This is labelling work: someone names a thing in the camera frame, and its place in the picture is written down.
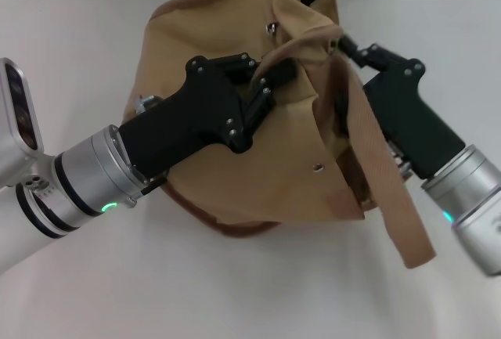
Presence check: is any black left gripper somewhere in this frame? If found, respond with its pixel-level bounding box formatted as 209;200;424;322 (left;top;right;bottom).
117;52;297;178

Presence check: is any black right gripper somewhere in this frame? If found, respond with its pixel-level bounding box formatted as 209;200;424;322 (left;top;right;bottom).
335;36;467;179

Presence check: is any khaki canvas food bag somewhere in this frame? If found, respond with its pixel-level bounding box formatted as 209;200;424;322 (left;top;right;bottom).
131;0;438;270

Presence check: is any right gripper cable with connector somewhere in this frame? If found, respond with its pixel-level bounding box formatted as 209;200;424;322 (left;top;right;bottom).
385;139;413;186

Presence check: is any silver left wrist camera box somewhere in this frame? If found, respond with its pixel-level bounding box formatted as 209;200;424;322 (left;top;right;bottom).
0;56;46;188

